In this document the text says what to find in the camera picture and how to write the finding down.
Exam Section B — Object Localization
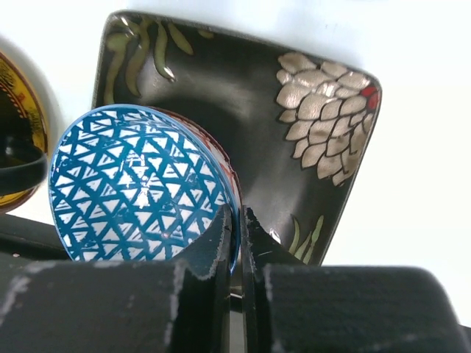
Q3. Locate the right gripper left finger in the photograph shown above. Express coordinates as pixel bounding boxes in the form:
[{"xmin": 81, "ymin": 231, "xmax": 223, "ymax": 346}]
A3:
[{"xmin": 1, "ymin": 206, "xmax": 232, "ymax": 352}]

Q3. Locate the blue triangle pattern bowl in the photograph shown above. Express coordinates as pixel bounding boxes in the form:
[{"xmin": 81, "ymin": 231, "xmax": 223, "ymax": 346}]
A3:
[{"xmin": 49, "ymin": 104, "xmax": 241, "ymax": 261}]

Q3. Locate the round yellow black saucer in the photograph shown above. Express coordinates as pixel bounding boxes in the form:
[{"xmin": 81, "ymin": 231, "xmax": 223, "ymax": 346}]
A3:
[{"xmin": 1, "ymin": 54, "xmax": 49, "ymax": 213}]

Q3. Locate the black square floral plate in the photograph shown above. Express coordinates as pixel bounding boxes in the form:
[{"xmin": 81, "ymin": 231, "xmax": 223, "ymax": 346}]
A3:
[{"xmin": 93, "ymin": 10, "xmax": 382, "ymax": 265}]

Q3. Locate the red mug black handle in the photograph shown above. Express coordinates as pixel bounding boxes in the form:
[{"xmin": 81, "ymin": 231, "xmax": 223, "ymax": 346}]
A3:
[{"xmin": 1, "ymin": 135, "xmax": 48, "ymax": 196}]

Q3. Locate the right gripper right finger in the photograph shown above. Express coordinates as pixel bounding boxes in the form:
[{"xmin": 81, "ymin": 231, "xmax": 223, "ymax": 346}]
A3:
[{"xmin": 241, "ymin": 208, "xmax": 470, "ymax": 352}]

